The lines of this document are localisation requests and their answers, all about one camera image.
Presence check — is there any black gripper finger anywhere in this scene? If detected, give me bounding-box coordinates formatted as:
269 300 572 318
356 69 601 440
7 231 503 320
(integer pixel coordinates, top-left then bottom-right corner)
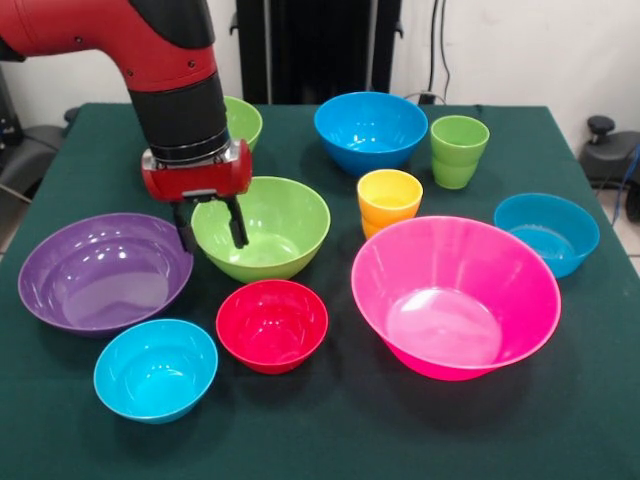
171 200 197 254
219 195 250 249

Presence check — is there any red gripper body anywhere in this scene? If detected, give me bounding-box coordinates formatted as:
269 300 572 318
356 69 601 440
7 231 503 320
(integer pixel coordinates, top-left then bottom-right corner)
140 138 254 204

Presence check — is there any green plastic bowl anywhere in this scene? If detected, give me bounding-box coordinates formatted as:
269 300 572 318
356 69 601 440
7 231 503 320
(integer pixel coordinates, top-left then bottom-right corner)
223 95 264 154
190 175 332 282

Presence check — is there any purple plastic bowl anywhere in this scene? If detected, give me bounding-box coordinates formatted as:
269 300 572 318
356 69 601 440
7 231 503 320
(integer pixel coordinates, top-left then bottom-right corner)
17 212 195 339

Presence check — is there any small light blue bowl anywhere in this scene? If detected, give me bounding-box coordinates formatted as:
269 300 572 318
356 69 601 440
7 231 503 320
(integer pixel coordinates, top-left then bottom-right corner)
93 318 220 426

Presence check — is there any red plastic bowl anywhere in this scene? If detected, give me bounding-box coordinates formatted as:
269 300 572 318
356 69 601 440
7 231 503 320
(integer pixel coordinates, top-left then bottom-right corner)
215 278 330 376

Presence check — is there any yellow plastic cup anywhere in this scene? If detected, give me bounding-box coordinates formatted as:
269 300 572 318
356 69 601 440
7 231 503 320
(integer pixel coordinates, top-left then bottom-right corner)
356 168 425 224
360 214 386 241

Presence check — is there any large blue plastic bowl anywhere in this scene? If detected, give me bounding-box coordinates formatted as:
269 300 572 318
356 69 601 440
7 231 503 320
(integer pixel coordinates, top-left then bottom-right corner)
313 91 430 177

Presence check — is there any dark green tablecloth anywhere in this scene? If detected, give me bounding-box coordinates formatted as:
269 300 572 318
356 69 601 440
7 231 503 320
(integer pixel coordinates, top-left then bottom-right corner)
0 102 640 480

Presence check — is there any large pink plastic bowl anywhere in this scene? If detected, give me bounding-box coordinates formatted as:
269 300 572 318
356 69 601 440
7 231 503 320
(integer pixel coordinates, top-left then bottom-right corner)
350 215 563 383

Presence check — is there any green plastic cup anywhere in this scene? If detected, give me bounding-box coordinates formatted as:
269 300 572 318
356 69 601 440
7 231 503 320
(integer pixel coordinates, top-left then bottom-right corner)
431 155 479 191
430 114 491 169

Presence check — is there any translucent blue plastic bowl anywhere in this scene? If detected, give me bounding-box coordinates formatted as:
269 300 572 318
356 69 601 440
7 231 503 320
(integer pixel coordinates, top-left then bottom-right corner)
493 192 601 280

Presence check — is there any black equipment base with knob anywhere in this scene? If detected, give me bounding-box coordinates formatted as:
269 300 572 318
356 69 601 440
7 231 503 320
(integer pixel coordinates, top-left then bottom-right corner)
578 115 640 190

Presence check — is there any black wall cable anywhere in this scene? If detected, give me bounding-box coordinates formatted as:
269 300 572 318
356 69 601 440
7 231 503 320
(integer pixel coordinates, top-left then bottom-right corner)
427 0 454 104

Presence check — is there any blue cable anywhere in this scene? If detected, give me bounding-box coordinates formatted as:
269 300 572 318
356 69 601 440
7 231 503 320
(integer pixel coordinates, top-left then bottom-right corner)
612 143 640 221

